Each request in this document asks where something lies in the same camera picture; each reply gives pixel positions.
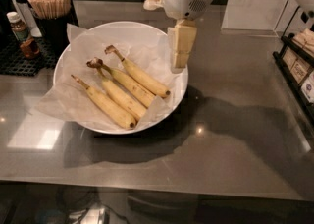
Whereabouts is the black rubber grid mat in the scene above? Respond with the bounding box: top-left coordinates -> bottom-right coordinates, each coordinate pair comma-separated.
0,35 -> 58,77

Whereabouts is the small brown sauce bottle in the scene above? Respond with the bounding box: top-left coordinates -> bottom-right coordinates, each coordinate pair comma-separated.
7,12 -> 29,42

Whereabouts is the small brown round jar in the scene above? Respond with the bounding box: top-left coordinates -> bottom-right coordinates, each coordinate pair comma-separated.
20,38 -> 40,59

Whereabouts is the white parchment paper liner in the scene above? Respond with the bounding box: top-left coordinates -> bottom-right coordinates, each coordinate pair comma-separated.
34,23 -> 184,133

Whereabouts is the yellow banana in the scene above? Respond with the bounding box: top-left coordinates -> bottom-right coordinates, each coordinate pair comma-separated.
97,68 -> 146,121
72,75 -> 136,130
104,45 -> 171,98
86,57 -> 155,107

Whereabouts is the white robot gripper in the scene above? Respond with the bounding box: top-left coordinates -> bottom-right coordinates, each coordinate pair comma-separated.
143,0 -> 212,73

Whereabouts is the black cup of wooden stirrers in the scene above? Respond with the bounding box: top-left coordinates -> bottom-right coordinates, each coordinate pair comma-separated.
27,0 -> 79,56

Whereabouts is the black rack of packets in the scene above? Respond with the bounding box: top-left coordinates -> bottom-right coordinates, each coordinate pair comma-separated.
273,28 -> 314,124

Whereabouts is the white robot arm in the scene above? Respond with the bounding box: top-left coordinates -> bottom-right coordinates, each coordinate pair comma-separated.
143,0 -> 314,70

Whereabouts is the white bowl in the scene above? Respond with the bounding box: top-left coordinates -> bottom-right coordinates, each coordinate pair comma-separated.
52,21 -> 189,136

